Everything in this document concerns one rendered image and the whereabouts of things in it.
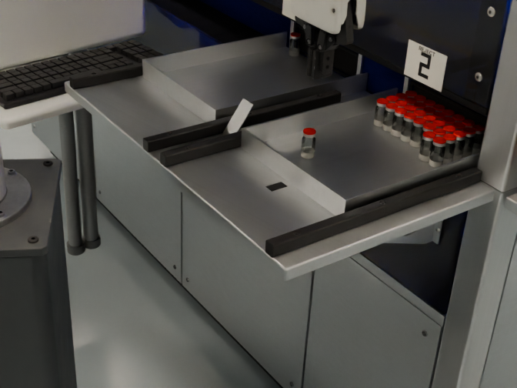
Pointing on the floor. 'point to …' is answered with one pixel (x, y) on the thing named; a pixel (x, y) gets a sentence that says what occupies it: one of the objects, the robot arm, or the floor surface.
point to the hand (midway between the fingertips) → (320, 61)
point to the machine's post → (485, 235)
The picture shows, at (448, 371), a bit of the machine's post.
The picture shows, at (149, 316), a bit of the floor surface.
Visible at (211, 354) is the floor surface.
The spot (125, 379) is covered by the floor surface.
